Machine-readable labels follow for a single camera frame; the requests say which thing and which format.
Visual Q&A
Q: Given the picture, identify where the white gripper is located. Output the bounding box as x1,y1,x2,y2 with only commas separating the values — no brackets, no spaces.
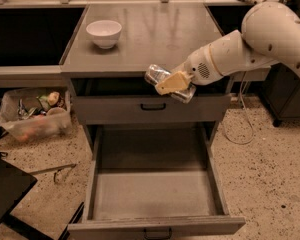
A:
155,47,222,95

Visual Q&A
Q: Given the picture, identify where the silver blue redbull can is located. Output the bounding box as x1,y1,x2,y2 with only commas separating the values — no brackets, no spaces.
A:
144,64,196,104

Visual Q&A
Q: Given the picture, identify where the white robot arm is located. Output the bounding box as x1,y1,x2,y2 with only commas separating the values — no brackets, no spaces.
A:
155,2,300,95

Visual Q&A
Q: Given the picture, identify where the grey top drawer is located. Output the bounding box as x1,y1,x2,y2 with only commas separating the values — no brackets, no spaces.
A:
72,95,230,125

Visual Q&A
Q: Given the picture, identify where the grey drawer cabinet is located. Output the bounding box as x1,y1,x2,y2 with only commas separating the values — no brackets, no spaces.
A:
62,2,232,144

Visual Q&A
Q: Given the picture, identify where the open grey middle drawer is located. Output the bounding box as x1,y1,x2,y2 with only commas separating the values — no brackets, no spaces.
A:
68,123,245,240

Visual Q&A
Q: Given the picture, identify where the white ceramic bowl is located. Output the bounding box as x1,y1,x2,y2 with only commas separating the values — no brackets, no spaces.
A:
86,20,122,49

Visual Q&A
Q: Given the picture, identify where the dark cabinet on wheels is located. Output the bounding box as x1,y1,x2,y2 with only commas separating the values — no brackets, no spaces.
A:
259,64,300,127

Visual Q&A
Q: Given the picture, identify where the metal rod on floor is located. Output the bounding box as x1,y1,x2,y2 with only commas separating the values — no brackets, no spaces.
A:
29,163,76,175

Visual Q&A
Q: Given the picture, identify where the clear plastic storage bin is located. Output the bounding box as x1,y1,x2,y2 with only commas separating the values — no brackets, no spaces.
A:
0,87,72,142

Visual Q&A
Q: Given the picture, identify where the black chair base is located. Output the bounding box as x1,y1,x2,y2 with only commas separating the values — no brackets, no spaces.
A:
0,150,84,240

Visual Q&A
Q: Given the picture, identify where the white cable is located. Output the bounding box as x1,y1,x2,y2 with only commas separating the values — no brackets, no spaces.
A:
221,71,255,146

